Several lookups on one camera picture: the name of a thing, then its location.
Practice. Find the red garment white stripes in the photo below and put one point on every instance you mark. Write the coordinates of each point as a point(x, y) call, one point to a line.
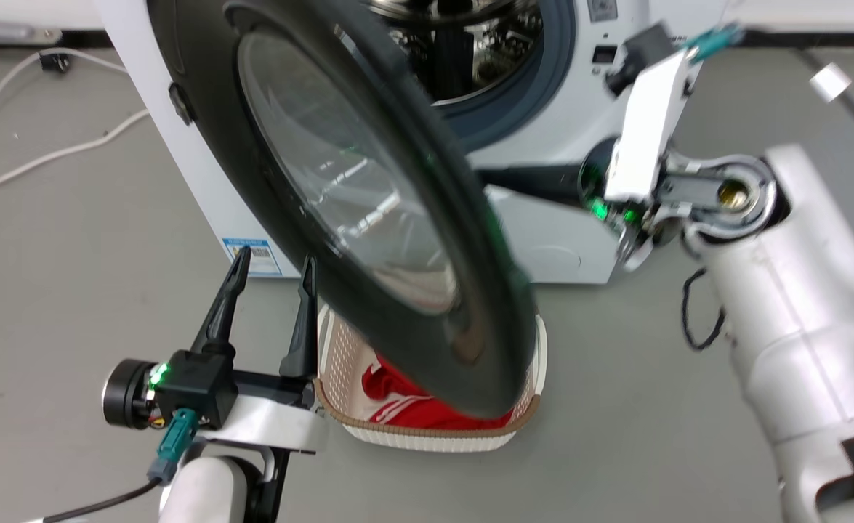
point(412, 410)

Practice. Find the grey rubber door gasket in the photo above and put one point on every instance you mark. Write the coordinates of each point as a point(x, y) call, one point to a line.
point(536, 94)

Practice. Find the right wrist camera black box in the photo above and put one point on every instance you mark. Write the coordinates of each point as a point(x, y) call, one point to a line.
point(637, 54)

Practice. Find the small black floor plug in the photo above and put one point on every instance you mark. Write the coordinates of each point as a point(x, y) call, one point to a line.
point(54, 62)

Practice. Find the white laundry basket brown rim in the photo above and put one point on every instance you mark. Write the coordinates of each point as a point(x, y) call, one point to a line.
point(339, 363)

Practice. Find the white front-load washing machine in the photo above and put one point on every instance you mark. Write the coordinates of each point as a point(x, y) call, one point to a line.
point(557, 109)

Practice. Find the right gripper white dark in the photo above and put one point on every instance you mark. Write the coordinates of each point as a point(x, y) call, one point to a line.
point(645, 131)

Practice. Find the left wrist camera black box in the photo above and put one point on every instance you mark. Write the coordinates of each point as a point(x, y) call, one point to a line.
point(194, 385)

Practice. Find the dark round glass washer door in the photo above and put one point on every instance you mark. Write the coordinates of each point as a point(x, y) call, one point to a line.
point(339, 174)

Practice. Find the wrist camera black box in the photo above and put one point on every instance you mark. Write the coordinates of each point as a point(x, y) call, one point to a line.
point(637, 54)
point(194, 385)

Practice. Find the steel washer drum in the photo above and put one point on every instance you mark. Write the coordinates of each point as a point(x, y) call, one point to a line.
point(485, 51)

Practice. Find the blue white barcode sticker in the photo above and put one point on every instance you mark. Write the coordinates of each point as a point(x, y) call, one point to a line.
point(259, 256)

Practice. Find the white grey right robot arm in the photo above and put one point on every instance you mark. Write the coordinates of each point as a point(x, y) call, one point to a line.
point(797, 290)

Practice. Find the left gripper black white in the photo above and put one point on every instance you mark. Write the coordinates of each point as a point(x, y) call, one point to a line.
point(274, 418)

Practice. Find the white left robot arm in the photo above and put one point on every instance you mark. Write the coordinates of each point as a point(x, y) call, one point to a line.
point(212, 490)

